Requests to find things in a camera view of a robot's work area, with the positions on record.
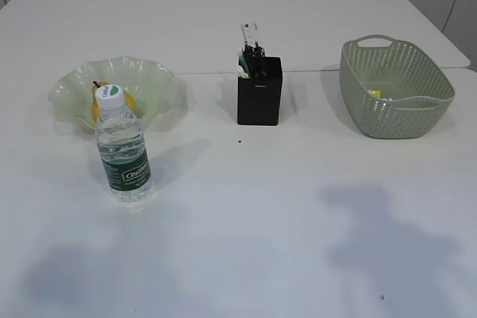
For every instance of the teal green pen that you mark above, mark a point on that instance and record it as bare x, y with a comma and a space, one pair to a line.
241, 61

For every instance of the black gel pen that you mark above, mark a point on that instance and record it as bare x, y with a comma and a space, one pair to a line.
262, 55
248, 56
255, 60

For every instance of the transparent plastic ruler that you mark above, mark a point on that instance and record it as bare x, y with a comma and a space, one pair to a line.
251, 35

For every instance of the yellow pear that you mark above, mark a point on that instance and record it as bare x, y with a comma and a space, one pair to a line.
130, 100

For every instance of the clear water bottle green label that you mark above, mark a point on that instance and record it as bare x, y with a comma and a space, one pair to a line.
120, 143

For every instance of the yellow pen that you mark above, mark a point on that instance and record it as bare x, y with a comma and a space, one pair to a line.
242, 73

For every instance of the black square pen holder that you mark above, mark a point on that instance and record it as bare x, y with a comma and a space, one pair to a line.
258, 100

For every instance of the green wavy glass plate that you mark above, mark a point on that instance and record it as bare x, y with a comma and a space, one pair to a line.
155, 89

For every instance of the green plastic woven basket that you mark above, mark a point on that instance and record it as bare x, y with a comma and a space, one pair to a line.
421, 92

